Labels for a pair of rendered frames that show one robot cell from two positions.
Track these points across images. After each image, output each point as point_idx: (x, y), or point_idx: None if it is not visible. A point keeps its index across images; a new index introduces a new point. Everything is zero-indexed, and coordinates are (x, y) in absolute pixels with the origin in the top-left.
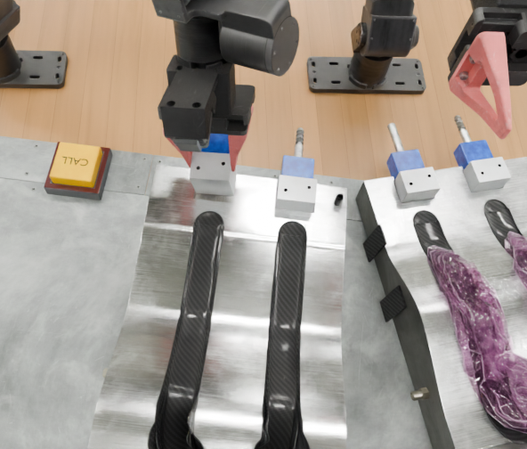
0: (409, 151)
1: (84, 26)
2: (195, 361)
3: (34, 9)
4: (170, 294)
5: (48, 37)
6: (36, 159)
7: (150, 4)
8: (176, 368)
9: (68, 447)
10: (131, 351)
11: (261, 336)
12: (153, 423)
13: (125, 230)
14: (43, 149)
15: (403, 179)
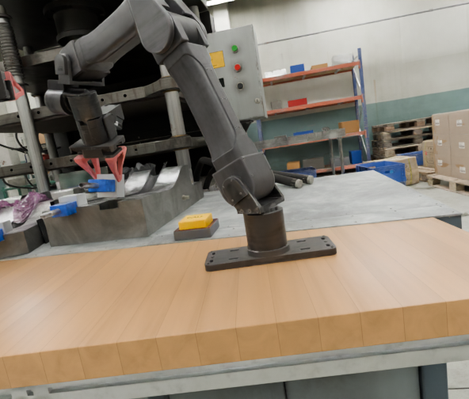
0: None
1: (184, 293)
2: (149, 182)
3: (250, 297)
4: (152, 191)
5: (227, 279)
6: (228, 232)
7: (84, 325)
8: (155, 179)
9: (207, 203)
10: (171, 178)
11: None
12: (164, 165)
13: (174, 227)
14: (223, 235)
15: (5, 221)
